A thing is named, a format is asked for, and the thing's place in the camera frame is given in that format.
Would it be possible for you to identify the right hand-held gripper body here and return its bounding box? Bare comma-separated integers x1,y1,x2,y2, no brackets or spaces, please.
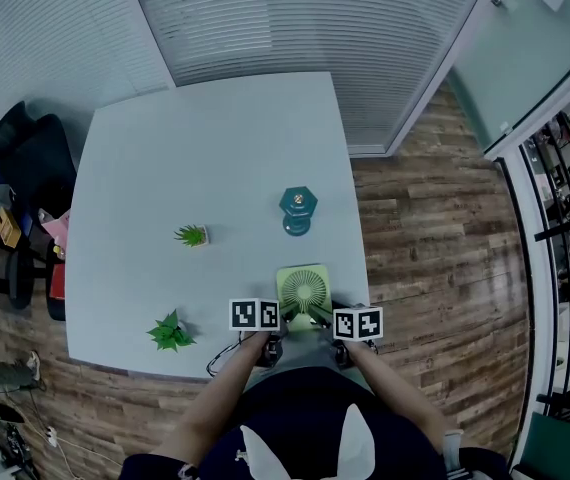
332,303,384,370

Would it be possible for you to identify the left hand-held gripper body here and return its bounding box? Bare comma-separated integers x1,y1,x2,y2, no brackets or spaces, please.
228,298,286,369

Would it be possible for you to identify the light green square fan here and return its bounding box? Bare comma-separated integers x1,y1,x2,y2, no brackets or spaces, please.
275,263,332,332

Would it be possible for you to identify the person's right forearm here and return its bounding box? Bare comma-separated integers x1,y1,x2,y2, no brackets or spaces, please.
347,340,466,457

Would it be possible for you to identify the person's left forearm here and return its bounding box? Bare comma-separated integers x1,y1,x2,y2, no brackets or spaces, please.
148,331,269,475

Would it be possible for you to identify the green leafy potted plant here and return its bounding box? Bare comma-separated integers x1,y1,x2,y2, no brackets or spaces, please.
145,308,198,353

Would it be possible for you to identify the small succulent in white pot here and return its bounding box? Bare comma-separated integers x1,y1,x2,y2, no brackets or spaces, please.
173,223,212,248

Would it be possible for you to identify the person's dark clothed torso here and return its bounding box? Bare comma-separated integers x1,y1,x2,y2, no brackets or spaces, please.
120,366,514,480

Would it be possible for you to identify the white wristband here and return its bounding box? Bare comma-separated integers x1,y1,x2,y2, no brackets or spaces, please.
442,428,465,470

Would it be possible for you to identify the red box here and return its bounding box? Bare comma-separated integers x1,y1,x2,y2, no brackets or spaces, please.
46,261,67,303

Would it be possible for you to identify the black metal railing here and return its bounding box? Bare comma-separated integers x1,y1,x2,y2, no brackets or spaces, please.
494,62,570,427

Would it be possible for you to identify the pink box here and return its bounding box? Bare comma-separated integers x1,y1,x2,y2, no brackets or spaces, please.
38,207,72,243

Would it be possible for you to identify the black stool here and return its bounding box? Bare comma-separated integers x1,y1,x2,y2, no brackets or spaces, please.
0,230,50,311

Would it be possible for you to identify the green chair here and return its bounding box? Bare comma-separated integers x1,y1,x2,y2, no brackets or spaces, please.
510,411,570,480

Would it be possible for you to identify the small cardboard box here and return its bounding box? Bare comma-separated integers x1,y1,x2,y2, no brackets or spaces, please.
0,206,23,249

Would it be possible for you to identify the black office chair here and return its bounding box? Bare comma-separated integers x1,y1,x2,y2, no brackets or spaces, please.
0,100,78,222

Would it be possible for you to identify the frosted glass door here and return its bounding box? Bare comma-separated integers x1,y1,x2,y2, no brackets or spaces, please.
445,0,570,155

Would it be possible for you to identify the black cable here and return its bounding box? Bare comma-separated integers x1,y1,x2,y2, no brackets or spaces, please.
205,331,247,378

